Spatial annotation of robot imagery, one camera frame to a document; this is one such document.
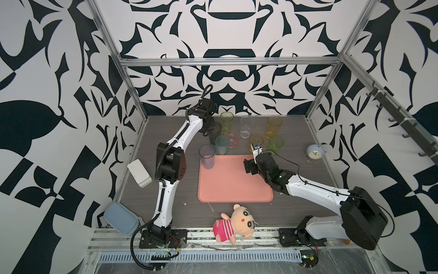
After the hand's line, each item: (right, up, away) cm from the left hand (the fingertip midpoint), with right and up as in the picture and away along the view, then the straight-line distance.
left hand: (209, 122), depth 97 cm
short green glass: (+38, -12, +5) cm, 40 cm away
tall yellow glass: (+37, -1, +2) cm, 37 cm away
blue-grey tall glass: (-1, -16, -9) cm, 18 cm away
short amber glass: (+26, -9, +2) cm, 27 cm away
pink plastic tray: (+10, -32, -3) cm, 34 cm away
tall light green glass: (+10, +3, +10) cm, 14 cm away
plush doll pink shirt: (+15, -43, -25) cm, 52 cm away
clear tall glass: (+22, +1, +7) cm, 23 cm away
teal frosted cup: (+7, -11, +3) cm, 13 cm away
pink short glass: (+14, -8, +11) cm, 20 cm away
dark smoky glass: (+2, -6, 0) cm, 7 cm away
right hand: (+23, -17, -11) cm, 30 cm away
